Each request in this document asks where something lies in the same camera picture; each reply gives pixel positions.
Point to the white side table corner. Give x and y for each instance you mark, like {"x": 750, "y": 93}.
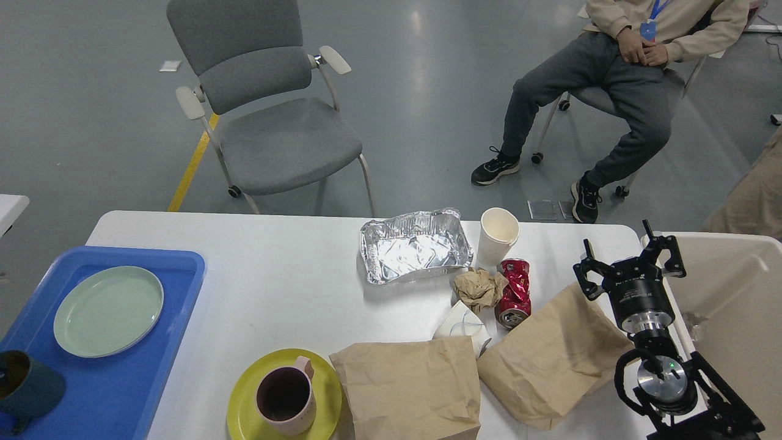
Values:
{"x": 12, "y": 207}

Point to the crumpled brown paper ball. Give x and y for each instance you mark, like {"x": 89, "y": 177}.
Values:
{"x": 479, "y": 289}

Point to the blue plastic tray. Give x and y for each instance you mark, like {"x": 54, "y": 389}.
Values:
{"x": 113, "y": 397}

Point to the brown paper bag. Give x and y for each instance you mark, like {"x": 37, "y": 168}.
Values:
{"x": 542, "y": 368}
{"x": 415, "y": 390}

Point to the pale green plate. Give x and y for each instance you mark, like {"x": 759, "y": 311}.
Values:
{"x": 109, "y": 312}

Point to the grey office chair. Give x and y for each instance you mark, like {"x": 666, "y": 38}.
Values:
{"x": 242, "y": 51}

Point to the beige plastic bin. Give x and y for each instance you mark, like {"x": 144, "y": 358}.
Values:
{"x": 733, "y": 284}

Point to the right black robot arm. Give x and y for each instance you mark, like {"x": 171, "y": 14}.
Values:
{"x": 684, "y": 399}

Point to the tan cloth at right edge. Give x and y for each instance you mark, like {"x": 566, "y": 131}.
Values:
{"x": 754, "y": 205}

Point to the yellow plate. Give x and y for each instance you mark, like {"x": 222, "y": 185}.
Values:
{"x": 243, "y": 419}

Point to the seated person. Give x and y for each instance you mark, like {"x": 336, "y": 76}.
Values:
{"x": 624, "y": 51}

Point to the right brown paper bag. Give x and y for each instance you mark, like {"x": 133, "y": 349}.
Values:
{"x": 542, "y": 368}

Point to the crushed red soda can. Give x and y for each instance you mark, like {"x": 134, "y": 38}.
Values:
{"x": 515, "y": 304}

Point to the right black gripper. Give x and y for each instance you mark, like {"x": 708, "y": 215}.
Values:
{"x": 641, "y": 299}

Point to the pink mug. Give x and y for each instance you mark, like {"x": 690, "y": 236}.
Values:
{"x": 285, "y": 398}

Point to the aluminium foil tray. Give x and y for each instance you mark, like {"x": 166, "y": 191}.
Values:
{"x": 415, "y": 245}

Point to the left brown paper bag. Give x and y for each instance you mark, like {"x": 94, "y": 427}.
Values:
{"x": 415, "y": 390}

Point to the white chair under person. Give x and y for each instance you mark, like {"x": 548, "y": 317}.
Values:
{"x": 599, "y": 99}

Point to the dark teal mug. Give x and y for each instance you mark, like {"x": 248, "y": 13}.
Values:
{"x": 29, "y": 390}

